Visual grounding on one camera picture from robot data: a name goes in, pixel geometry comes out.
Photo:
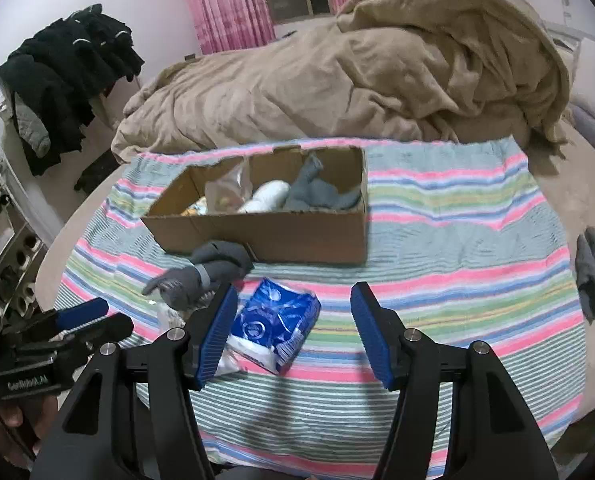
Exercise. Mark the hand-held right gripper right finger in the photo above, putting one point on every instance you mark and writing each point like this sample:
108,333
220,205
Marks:
372,329

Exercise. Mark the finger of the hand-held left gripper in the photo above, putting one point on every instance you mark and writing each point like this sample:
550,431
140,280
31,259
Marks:
80,314
108,328

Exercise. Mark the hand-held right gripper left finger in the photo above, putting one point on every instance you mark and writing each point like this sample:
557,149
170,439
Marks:
216,329

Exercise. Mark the blue tissue packet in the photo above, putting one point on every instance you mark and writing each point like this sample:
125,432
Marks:
272,327

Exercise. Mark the grey sock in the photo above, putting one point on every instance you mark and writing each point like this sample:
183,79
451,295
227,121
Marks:
202,272
322,187

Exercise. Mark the cardboard box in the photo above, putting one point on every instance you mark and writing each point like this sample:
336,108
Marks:
272,210

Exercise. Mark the person's left hand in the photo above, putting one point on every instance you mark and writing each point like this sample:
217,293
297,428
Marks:
20,422

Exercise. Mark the clear plastic wrapper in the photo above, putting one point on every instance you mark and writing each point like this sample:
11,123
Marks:
170,317

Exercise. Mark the striped blanket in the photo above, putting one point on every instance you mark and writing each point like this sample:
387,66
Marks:
427,270

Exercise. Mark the white rolled cloth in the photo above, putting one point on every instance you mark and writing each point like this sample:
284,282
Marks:
267,196

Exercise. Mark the clear plastic bag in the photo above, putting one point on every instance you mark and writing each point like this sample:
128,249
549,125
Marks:
227,185

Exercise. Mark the pile of black clothes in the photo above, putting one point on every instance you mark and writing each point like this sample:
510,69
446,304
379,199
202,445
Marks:
62,80

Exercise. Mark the beige blanket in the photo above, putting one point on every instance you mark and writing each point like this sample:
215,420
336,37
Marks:
357,80

